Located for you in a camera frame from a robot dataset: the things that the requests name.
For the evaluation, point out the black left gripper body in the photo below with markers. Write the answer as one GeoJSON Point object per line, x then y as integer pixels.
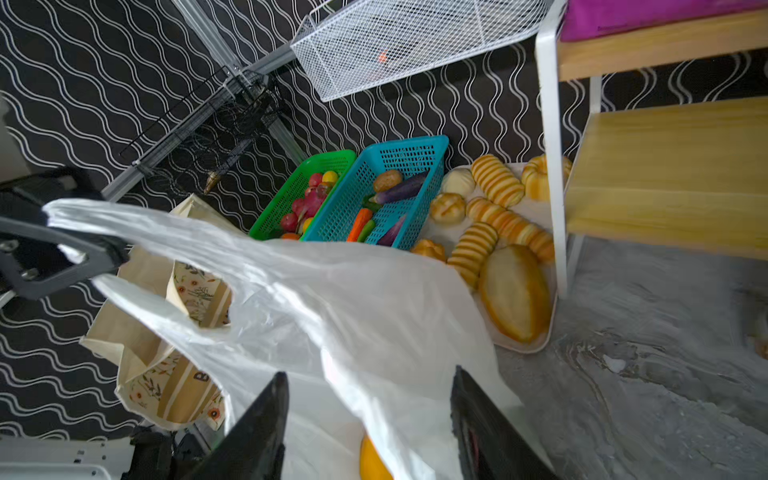
{"type": "Point", "coordinates": [38, 260]}

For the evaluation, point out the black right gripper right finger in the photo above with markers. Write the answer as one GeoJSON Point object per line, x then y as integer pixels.
{"type": "Point", "coordinates": [488, 444]}

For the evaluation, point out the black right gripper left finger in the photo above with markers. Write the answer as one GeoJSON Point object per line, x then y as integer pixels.
{"type": "Point", "coordinates": [254, 448]}

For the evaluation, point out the yellow orange pepper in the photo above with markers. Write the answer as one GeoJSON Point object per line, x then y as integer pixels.
{"type": "Point", "coordinates": [371, 465]}

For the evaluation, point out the cream canvas tote bag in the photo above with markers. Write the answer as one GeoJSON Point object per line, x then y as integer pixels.
{"type": "Point", "coordinates": [120, 338]}

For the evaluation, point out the white plastic bag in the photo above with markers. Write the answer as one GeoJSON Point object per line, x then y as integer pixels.
{"type": "Point", "coordinates": [370, 338]}

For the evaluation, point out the floral canvas tote bag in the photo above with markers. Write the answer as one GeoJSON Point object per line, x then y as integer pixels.
{"type": "Point", "coordinates": [172, 392]}

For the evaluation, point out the oval golden bread loaf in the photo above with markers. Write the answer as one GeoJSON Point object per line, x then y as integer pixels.
{"type": "Point", "coordinates": [514, 292]}

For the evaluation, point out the striped bread roll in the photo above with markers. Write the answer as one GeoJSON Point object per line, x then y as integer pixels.
{"type": "Point", "coordinates": [472, 250]}

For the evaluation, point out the knotted round bun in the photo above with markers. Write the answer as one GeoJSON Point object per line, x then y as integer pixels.
{"type": "Point", "coordinates": [430, 249]}

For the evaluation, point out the long striped bread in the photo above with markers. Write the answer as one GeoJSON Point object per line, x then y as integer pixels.
{"type": "Point", "coordinates": [513, 228]}

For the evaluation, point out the beige bread tray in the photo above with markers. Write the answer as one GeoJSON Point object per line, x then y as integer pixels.
{"type": "Point", "coordinates": [448, 236]}

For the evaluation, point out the dark purple eggplant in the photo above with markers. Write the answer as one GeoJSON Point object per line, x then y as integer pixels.
{"type": "Point", "coordinates": [391, 231]}

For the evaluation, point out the green plastic basket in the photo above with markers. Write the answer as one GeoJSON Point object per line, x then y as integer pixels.
{"type": "Point", "coordinates": [294, 188]}

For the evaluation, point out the teal plastic basket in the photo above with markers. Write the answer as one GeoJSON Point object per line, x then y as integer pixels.
{"type": "Point", "coordinates": [422, 157]}

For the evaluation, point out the green chili pepper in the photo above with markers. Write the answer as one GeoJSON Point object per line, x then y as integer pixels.
{"type": "Point", "coordinates": [366, 231]}

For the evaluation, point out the pink dragon fruit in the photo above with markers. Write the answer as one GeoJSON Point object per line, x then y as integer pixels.
{"type": "Point", "coordinates": [314, 201]}

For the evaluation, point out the orange carrot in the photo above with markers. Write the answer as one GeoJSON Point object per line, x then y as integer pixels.
{"type": "Point", "coordinates": [361, 220]}

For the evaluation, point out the pumpkin shaped bread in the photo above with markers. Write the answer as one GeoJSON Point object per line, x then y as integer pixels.
{"type": "Point", "coordinates": [535, 179]}

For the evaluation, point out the brown potato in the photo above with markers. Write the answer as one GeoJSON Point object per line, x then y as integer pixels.
{"type": "Point", "coordinates": [387, 180]}

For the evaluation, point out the white wooden two-tier shelf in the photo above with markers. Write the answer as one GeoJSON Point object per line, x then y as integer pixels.
{"type": "Point", "coordinates": [691, 176]}

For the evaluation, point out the left purple snack bag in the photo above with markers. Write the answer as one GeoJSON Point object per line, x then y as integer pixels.
{"type": "Point", "coordinates": [587, 19]}

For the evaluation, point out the black wire wall basket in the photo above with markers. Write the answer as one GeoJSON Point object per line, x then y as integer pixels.
{"type": "Point", "coordinates": [210, 140]}

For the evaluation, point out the white wire wall basket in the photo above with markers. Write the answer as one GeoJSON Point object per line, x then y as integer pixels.
{"type": "Point", "coordinates": [346, 49]}

